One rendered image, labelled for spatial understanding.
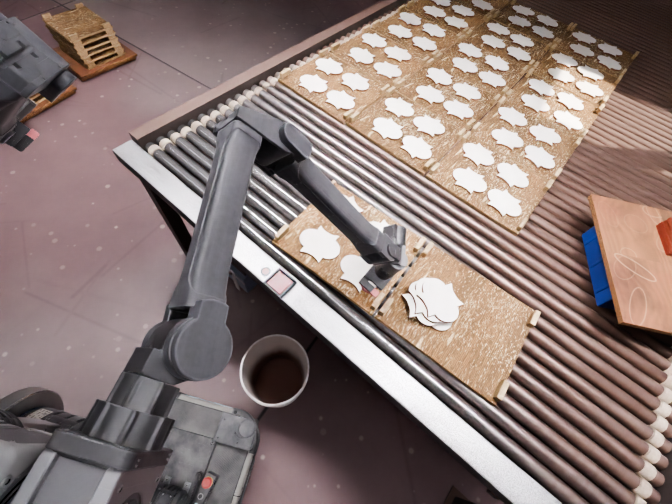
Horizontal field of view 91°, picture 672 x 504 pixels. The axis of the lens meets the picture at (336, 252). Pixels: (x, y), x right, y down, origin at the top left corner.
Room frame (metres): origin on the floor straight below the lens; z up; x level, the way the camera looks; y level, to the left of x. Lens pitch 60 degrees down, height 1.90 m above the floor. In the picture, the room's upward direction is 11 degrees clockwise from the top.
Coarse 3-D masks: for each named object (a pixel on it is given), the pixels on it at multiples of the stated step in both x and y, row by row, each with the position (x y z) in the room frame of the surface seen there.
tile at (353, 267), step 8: (352, 256) 0.55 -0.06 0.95; (344, 264) 0.52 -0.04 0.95; (352, 264) 0.52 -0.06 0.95; (360, 264) 0.53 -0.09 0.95; (368, 264) 0.53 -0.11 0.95; (344, 272) 0.49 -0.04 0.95; (352, 272) 0.49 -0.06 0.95; (360, 272) 0.50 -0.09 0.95; (344, 280) 0.46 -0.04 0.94; (352, 280) 0.47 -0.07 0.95; (360, 288) 0.44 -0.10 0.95
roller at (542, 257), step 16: (272, 80) 1.43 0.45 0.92; (288, 96) 1.36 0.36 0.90; (320, 112) 1.27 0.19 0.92; (368, 144) 1.13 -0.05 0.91; (416, 176) 1.00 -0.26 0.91; (464, 208) 0.88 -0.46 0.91; (496, 224) 0.83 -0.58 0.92; (512, 240) 0.77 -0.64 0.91; (544, 256) 0.72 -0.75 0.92; (560, 272) 0.68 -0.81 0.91; (592, 288) 0.63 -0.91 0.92; (656, 336) 0.50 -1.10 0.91
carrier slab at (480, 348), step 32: (448, 256) 0.63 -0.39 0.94; (480, 288) 0.53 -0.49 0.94; (384, 320) 0.36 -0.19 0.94; (416, 320) 0.38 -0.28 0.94; (480, 320) 0.42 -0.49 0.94; (512, 320) 0.44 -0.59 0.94; (448, 352) 0.30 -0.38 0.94; (480, 352) 0.32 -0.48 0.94; (512, 352) 0.34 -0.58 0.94; (480, 384) 0.23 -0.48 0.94
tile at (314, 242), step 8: (304, 232) 0.61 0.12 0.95; (312, 232) 0.61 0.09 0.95; (320, 232) 0.62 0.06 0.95; (304, 240) 0.58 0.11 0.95; (312, 240) 0.58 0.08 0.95; (320, 240) 0.59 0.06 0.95; (328, 240) 0.60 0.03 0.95; (304, 248) 0.55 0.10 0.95; (312, 248) 0.55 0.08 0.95; (320, 248) 0.56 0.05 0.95; (328, 248) 0.56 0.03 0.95; (336, 248) 0.57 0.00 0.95; (312, 256) 0.53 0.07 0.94; (320, 256) 0.53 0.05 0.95; (328, 256) 0.53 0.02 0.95; (336, 256) 0.54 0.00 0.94
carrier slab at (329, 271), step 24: (312, 216) 0.69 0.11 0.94; (384, 216) 0.75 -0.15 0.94; (288, 240) 0.57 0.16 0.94; (336, 240) 0.61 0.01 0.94; (408, 240) 0.67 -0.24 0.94; (312, 264) 0.50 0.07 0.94; (336, 264) 0.52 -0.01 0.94; (408, 264) 0.57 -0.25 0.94; (336, 288) 0.43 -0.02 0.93; (384, 288) 0.46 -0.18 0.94
